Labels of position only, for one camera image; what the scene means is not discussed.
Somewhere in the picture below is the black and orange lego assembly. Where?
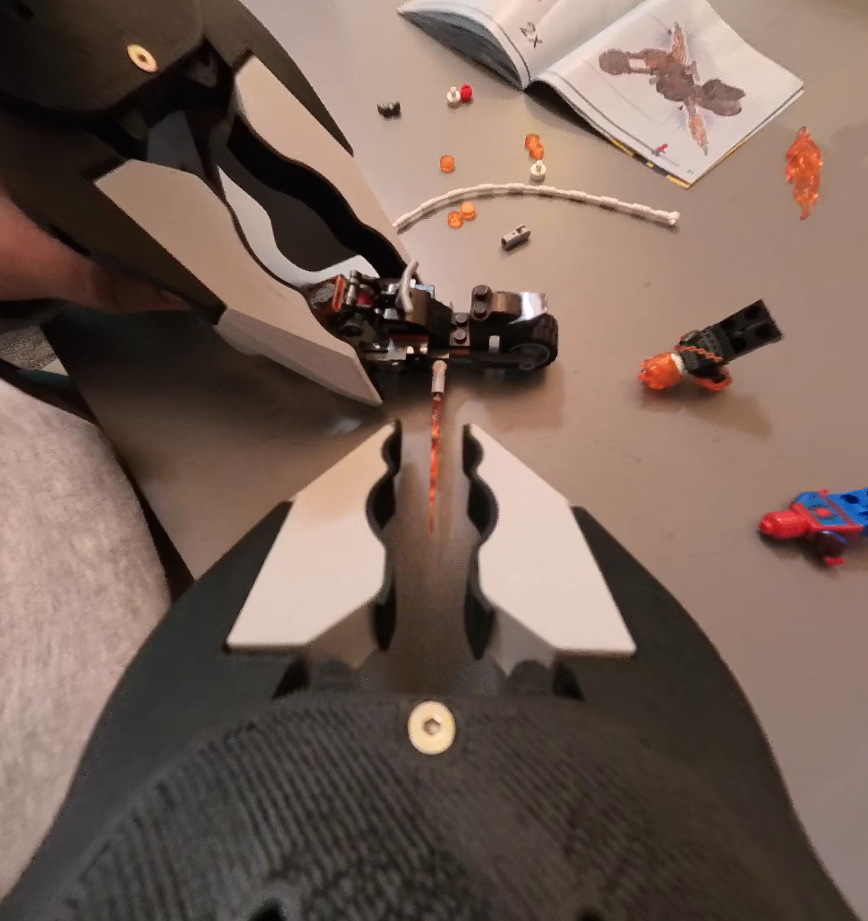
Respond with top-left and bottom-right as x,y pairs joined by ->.
637,298 -> 785,394

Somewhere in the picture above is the lego instruction booklet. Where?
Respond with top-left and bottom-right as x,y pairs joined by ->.
398,0 -> 806,190

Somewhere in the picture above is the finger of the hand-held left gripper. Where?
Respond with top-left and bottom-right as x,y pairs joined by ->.
94,158 -> 386,409
218,54 -> 415,285

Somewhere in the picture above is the blue and red lego assembly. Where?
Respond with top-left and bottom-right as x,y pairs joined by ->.
758,485 -> 868,567

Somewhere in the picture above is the black lego motorcycle model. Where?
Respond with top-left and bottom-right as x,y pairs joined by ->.
308,262 -> 562,377

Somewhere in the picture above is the person's left hand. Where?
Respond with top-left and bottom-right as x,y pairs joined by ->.
0,153 -> 192,315

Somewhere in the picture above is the grey zip hoodie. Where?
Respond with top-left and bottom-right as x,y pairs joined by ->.
0,360 -> 175,897

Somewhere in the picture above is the transparent orange lego flame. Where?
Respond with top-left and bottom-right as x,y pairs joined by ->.
785,126 -> 825,221
427,392 -> 443,535

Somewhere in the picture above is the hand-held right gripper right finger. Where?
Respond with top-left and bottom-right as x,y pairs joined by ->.
463,423 -> 637,675

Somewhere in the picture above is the white lego chain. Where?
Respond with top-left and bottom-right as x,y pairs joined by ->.
392,183 -> 681,236

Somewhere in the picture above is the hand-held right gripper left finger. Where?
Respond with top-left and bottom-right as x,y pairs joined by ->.
225,421 -> 403,675

